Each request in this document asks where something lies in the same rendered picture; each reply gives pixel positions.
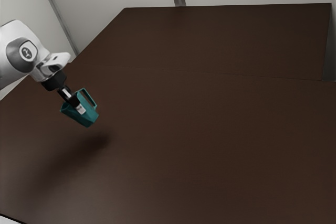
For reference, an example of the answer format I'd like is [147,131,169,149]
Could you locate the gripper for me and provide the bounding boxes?
[41,71,87,116]

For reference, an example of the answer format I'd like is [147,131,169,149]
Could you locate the teal faceted mug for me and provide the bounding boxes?
[60,88,100,129]

